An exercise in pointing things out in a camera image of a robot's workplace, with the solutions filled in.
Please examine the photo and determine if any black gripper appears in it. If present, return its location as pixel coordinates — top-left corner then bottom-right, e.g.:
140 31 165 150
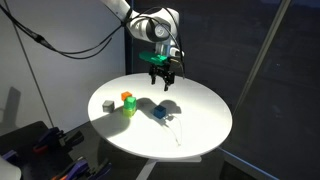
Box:
149 64 175 91

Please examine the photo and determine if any blue block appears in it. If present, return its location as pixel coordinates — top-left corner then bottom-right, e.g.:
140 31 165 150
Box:
153 105 166 119

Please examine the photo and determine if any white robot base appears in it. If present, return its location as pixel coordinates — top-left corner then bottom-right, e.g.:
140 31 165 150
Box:
0 157 22 180

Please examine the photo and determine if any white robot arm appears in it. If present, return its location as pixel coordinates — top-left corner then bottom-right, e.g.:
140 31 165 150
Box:
101 0 184 91

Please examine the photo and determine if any green block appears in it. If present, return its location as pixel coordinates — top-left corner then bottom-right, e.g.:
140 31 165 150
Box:
124 96 136 110

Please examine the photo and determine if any orange block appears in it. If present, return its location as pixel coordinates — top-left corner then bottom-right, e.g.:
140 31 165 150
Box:
121 91 132 101

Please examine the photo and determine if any yellow-green block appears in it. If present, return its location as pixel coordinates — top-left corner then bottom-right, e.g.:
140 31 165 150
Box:
123 108 136 117

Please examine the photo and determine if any grey block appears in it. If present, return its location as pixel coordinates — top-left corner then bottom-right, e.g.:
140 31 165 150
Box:
102 100 115 113

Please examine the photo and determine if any round white table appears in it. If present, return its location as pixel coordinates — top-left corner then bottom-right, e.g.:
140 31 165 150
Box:
88 73 232 160

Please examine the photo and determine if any purple orange spring clamp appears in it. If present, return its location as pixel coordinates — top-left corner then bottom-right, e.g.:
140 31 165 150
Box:
51 157 112 180

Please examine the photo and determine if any purple red spring clamp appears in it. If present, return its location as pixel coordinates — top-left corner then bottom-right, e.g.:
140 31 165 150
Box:
33 127 84 154

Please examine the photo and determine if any black perforated breadboard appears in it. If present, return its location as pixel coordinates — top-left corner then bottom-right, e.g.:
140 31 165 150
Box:
0 120 101 180

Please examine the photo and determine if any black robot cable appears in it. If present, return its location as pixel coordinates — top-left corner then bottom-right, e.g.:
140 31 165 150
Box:
0 3 186 80

